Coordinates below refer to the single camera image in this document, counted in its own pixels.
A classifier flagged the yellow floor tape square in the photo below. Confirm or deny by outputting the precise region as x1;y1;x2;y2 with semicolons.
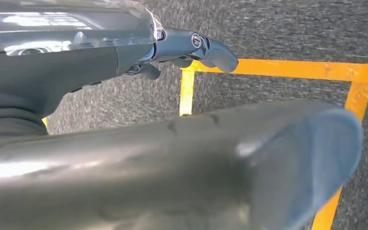
179;58;368;230

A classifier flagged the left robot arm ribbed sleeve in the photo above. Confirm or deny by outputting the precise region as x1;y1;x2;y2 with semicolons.
0;108;49;152

